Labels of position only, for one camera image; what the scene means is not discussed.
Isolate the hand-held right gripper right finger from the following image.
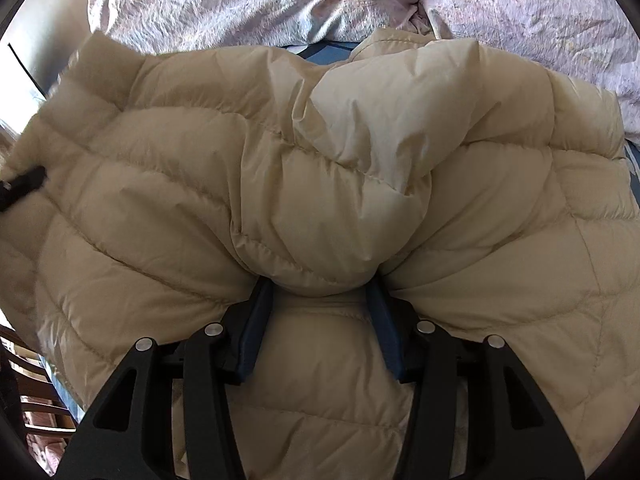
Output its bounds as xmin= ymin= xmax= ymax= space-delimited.
xmin=365 ymin=280 xmax=586 ymax=480

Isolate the pink floral duvet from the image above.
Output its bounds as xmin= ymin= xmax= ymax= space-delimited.
xmin=87 ymin=0 xmax=640 ymax=136

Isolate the blue striped bed sheet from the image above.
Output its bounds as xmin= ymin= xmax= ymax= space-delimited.
xmin=290 ymin=40 xmax=640 ymax=181

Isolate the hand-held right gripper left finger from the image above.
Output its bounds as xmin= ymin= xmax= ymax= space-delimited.
xmin=55 ymin=277 xmax=276 ymax=480

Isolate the cream puffer jacket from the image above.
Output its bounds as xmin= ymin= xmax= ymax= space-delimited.
xmin=0 ymin=27 xmax=633 ymax=480

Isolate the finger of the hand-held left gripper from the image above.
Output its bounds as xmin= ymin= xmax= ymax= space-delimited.
xmin=0 ymin=166 xmax=48 ymax=213

